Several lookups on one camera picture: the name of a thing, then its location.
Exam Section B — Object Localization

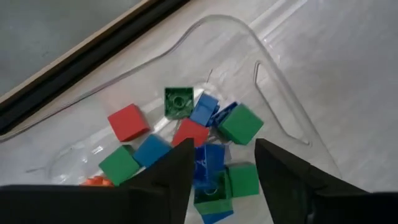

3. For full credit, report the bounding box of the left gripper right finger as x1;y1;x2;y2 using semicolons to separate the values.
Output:
254;138;398;224

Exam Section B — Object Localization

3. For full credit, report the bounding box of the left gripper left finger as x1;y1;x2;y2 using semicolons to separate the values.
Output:
0;138;195;224

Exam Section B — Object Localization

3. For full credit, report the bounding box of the small blue brick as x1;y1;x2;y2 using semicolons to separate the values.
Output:
207;101;239;128
201;209;235;224
193;142;226;191
189;93;220;127
133;134;173;169

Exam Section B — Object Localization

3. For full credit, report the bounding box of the clear plastic bin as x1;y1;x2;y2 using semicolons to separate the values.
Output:
0;14;343;187

